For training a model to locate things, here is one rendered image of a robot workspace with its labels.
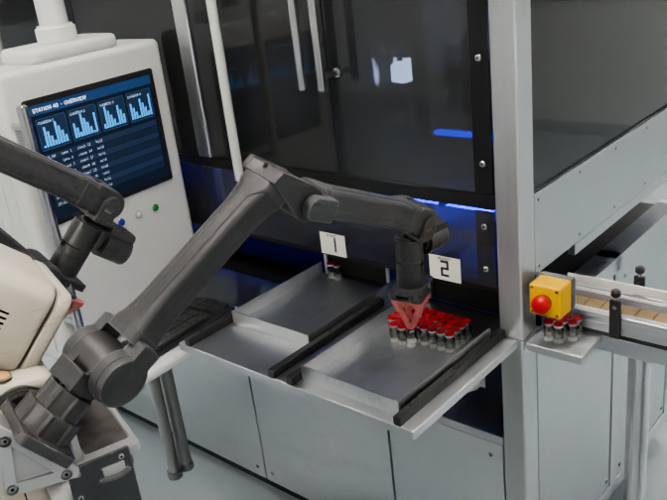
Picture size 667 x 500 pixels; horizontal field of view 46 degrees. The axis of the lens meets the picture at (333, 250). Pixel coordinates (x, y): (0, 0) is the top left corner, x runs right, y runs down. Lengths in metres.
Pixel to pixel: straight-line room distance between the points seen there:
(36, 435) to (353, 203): 0.61
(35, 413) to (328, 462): 1.46
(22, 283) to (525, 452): 1.23
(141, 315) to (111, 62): 1.11
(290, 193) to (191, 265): 0.18
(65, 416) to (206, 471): 1.91
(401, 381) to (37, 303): 0.79
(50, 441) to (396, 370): 0.82
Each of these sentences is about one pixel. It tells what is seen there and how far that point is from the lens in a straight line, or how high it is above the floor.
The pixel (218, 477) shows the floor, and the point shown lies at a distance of 2.99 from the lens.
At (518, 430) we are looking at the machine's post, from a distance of 1.95.
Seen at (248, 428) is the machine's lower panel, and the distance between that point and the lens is 2.70.
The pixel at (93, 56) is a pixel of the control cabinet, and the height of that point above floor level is 1.54.
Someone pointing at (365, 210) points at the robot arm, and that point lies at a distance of 1.39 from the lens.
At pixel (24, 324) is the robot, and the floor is 1.29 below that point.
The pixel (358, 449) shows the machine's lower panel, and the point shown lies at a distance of 2.35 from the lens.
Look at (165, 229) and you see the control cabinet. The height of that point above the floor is 1.04.
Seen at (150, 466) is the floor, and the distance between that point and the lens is 3.13.
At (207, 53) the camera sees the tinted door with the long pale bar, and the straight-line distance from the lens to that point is 2.20.
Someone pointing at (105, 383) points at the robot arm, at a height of 1.24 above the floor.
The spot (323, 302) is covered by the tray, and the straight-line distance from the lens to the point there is 2.06.
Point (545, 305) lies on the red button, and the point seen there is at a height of 1.00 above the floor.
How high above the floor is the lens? 1.77
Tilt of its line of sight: 22 degrees down
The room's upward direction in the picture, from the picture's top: 7 degrees counter-clockwise
